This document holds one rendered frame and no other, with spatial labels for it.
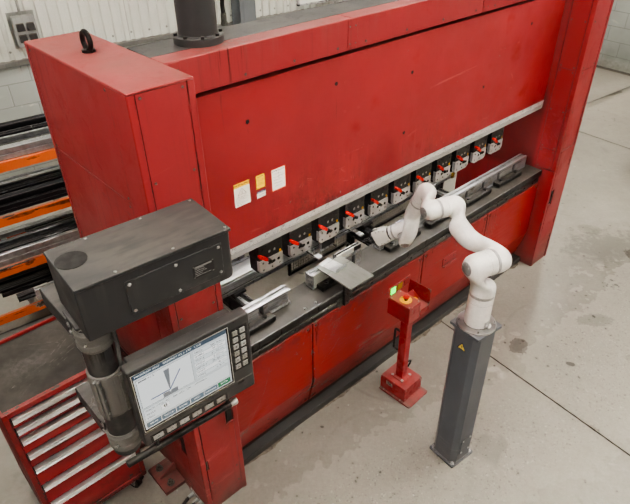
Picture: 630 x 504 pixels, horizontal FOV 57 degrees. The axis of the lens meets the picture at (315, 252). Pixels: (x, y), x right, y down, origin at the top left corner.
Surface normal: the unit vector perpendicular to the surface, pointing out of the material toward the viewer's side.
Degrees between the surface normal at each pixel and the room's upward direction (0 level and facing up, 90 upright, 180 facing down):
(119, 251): 0
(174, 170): 90
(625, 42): 90
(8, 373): 0
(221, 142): 90
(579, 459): 0
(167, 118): 90
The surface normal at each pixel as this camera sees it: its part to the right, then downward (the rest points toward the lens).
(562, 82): -0.73, 0.40
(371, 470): -0.01, -0.82
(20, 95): 0.60, 0.45
